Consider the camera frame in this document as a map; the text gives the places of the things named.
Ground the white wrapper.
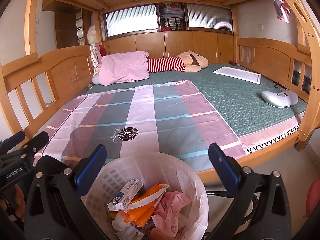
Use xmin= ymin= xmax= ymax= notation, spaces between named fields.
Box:
xmin=111 ymin=212 xmax=131 ymax=232

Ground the pink pillow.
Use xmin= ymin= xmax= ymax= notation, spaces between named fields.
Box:
xmin=98 ymin=51 xmax=150 ymax=85

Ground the cluttered storage niche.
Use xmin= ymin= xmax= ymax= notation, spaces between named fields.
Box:
xmin=159 ymin=2 xmax=187 ymax=32

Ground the pink wrapper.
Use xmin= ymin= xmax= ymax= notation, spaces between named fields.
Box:
xmin=150 ymin=191 xmax=192 ymax=238

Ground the frosted glass window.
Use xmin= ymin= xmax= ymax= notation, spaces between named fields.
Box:
xmin=105 ymin=5 xmax=158 ymax=37
xmin=187 ymin=4 xmax=233 ymax=30

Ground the pink grey plaid sheet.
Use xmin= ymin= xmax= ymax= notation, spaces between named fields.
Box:
xmin=34 ymin=80 xmax=247 ymax=173

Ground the white stuffed bag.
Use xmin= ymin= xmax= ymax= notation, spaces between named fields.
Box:
xmin=87 ymin=12 xmax=102 ymax=45

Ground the white and blue box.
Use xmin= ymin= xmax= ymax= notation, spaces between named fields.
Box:
xmin=107 ymin=178 xmax=144 ymax=212

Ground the striped shirt plush doll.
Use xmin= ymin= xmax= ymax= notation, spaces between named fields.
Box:
xmin=94 ymin=51 xmax=209 ymax=75

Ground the wooden wardrobe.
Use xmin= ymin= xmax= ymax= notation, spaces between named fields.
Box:
xmin=42 ymin=0 xmax=100 ymax=49

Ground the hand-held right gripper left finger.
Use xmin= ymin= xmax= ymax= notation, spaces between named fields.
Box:
xmin=24 ymin=144 xmax=108 ymax=240

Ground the white hanging cloth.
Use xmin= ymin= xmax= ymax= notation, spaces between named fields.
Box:
xmin=89 ymin=44 xmax=102 ymax=68

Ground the person's left hand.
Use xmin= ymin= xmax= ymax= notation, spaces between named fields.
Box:
xmin=0 ymin=184 xmax=27 ymax=222

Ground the pink patterned mattress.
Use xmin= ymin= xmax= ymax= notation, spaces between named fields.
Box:
xmin=240 ymin=124 xmax=300 ymax=154

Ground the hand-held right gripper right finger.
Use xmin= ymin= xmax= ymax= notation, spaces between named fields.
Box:
xmin=204 ymin=142 xmax=298 ymax=240

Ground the red round object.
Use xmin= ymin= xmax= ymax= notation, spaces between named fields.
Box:
xmin=306 ymin=180 xmax=320 ymax=218

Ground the orange yellow snack bag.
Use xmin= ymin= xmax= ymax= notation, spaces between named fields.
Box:
xmin=117 ymin=182 xmax=170 ymax=227

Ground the wooden bunk bed frame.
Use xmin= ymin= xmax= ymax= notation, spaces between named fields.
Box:
xmin=0 ymin=0 xmax=320 ymax=184

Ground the white framed board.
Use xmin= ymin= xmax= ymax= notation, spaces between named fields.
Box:
xmin=213 ymin=66 xmax=262 ymax=84

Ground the pink hanging cloth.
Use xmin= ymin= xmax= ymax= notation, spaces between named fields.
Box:
xmin=271 ymin=0 xmax=292 ymax=23

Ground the white massage pillow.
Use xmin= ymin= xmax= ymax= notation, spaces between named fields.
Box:
xmin=261 ymin=89 xmax=299 ymax=107

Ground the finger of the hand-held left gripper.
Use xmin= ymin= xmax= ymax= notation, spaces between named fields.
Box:
xmin=23 ymin=131 xmax=50 ymax=156
xmin=4 ymin=131 xmax=26 ymax=148

